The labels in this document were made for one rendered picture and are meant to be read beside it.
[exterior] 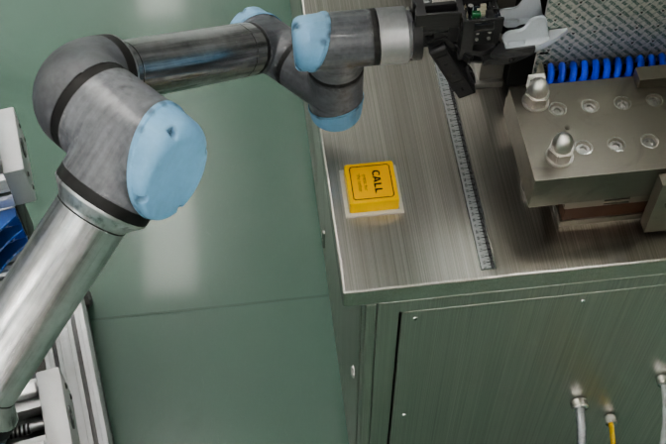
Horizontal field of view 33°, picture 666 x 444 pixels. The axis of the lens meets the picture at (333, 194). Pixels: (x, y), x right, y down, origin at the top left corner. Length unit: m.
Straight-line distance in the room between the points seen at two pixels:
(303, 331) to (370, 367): 0.80
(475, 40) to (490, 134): 0.22
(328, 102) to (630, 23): 0.42
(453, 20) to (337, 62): 0.16
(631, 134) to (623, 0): 0.18
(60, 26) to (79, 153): 1.92
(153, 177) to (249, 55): 0.38
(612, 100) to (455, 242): 0.29
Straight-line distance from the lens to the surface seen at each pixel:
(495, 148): 1.64
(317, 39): 1.44
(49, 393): 1.61
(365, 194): 1.55
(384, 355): 1.66
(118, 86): 1.23
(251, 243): 2.61
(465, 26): 1.44
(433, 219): 1.56
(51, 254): 1.24
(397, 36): 1.45
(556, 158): 1.46
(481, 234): 1.55
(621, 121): 1.54
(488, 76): 1.70
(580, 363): 1.82
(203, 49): 1.45
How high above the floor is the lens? 2.18
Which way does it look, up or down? 55 degrees down
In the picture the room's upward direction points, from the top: straight up
